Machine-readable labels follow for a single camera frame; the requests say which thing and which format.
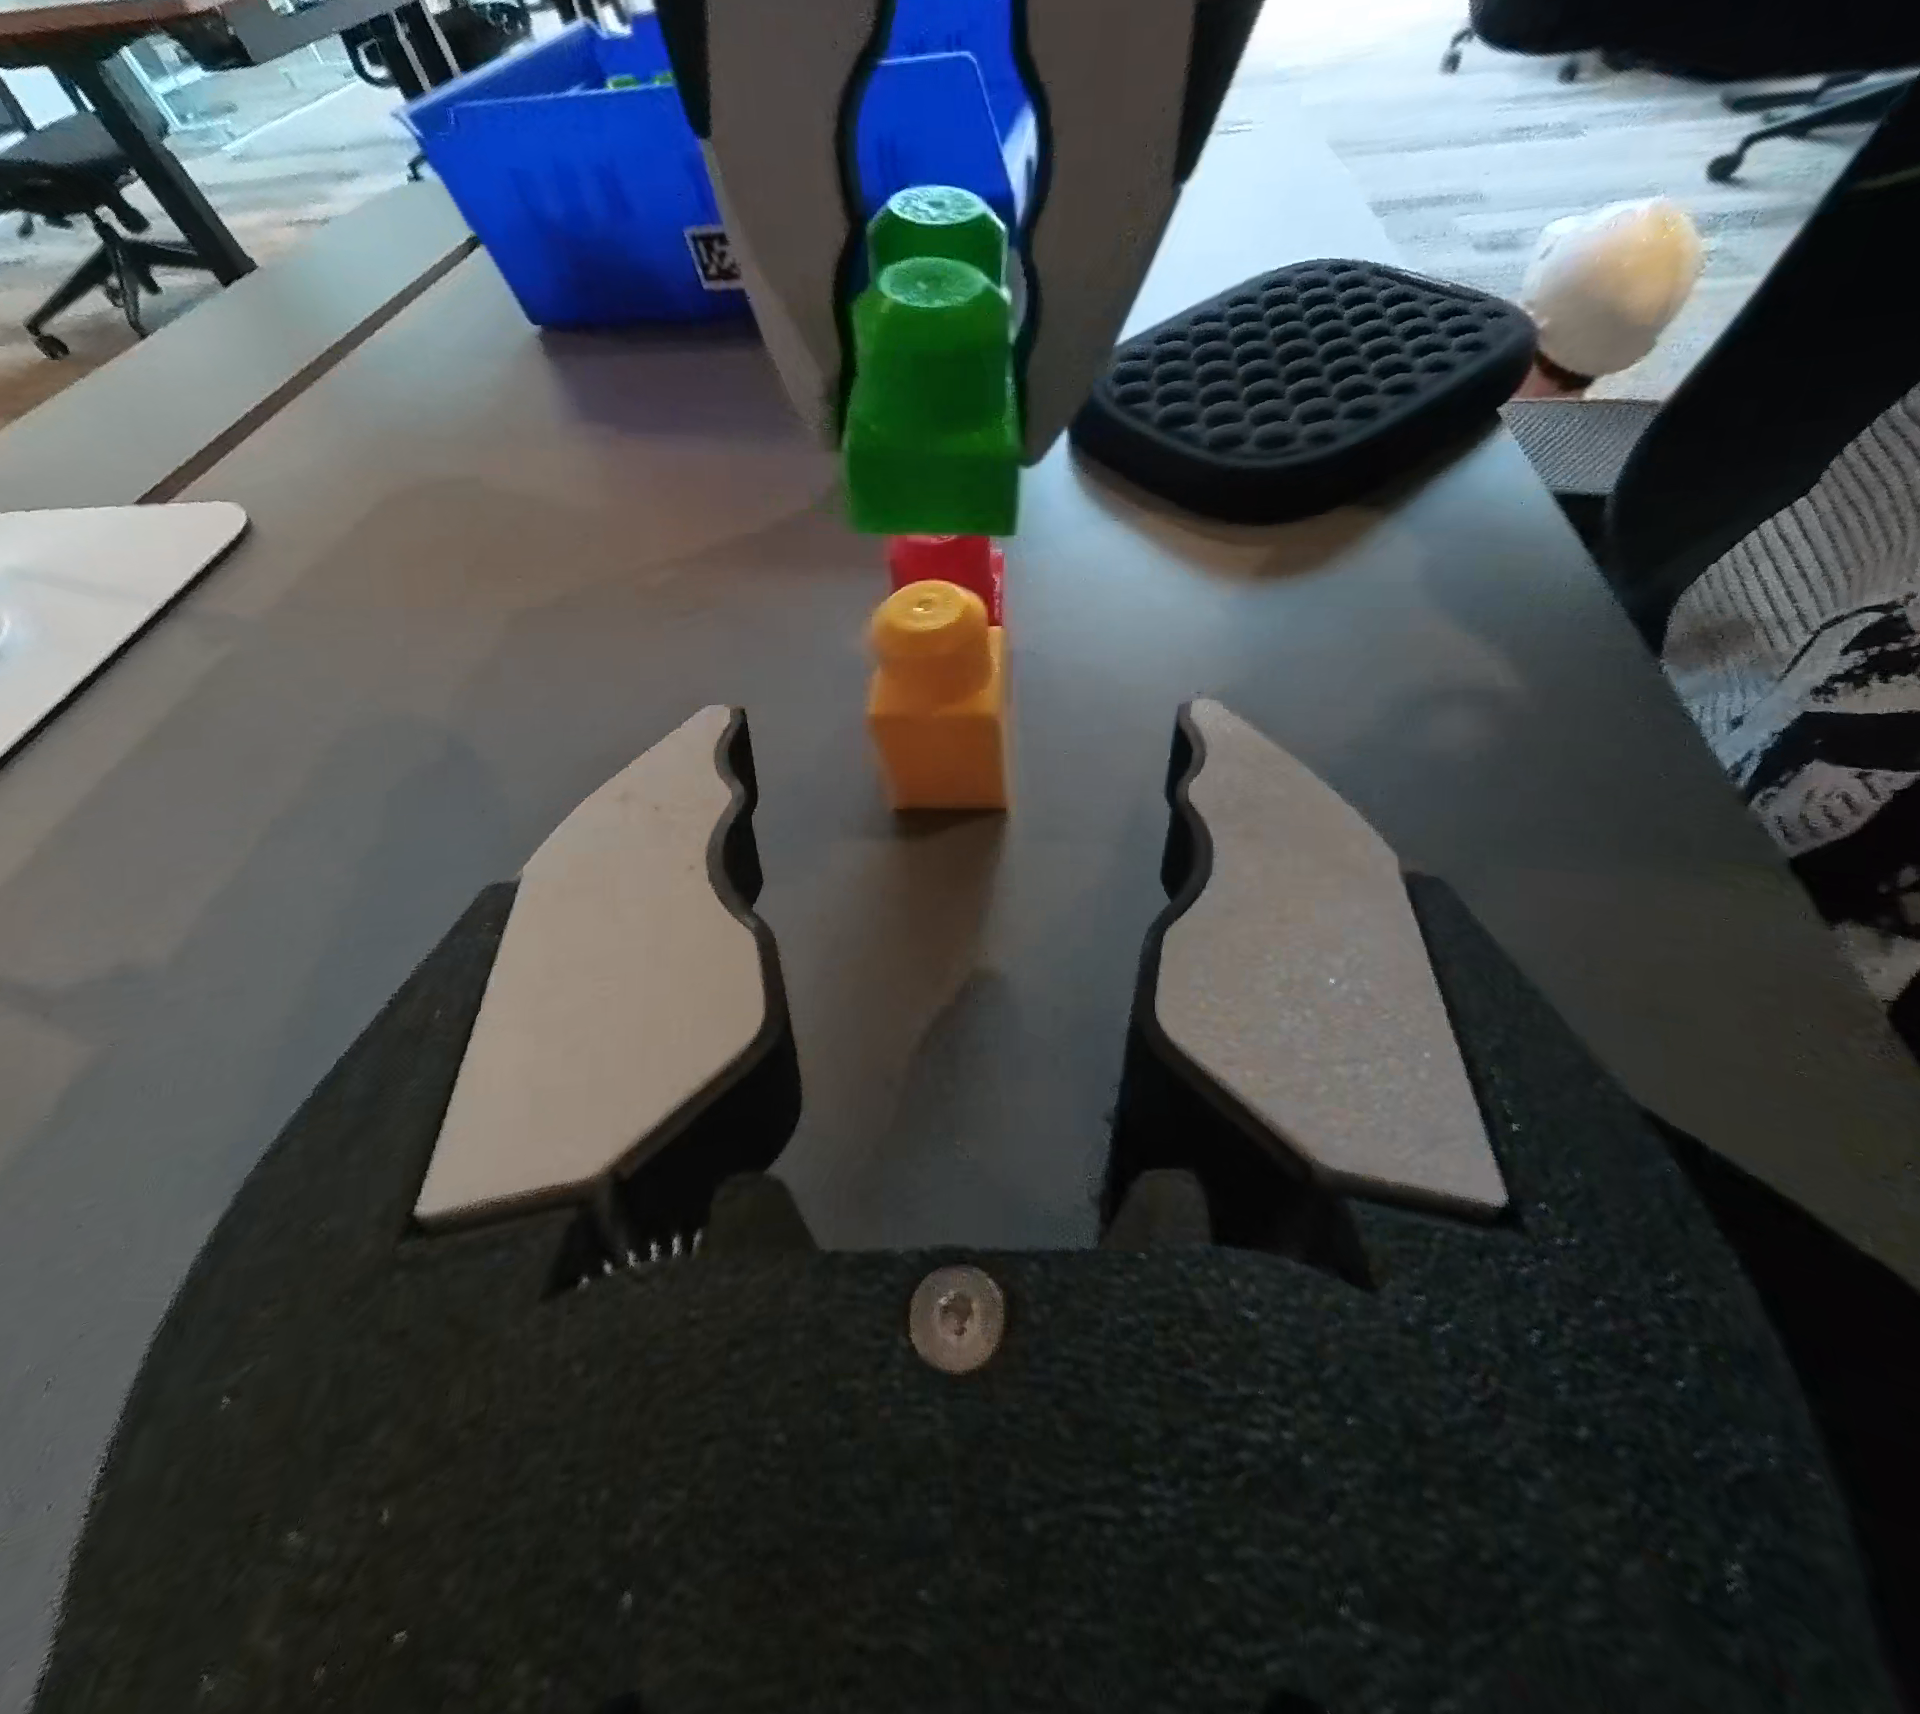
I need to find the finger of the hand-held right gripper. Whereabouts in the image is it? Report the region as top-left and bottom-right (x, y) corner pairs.
(1016, 0), (1227, 461)
(696, 0), (902, 450)

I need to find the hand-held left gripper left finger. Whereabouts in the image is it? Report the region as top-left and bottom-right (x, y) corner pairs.
(413, 705), (807, 1230)

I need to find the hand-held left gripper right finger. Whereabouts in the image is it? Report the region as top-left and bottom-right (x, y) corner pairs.
(1112, 695), (1512, 1225)

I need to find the blue plastic bin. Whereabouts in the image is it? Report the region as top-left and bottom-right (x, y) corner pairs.
(401, 0), (1053, 337)

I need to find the orange mega block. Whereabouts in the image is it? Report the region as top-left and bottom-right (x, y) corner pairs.
(867, 581), (1014, 814)

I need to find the red mega block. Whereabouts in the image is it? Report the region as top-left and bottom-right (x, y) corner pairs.
(889, 528), (1010, 620)

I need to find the black perforated rubber pad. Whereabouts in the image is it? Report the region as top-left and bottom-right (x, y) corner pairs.
(1071, 257), (1539, 526)

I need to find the grey mesh chair seat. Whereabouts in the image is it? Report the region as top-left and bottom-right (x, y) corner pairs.
(1501, 396), (1667, 500)

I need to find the person's printed top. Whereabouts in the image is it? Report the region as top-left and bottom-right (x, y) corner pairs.
(1606, 244), (1920, 997)

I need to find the black office chair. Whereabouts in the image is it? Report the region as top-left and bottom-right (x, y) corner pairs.
(0, 112), (181, 358)
(1713, 73), (1920, 187)

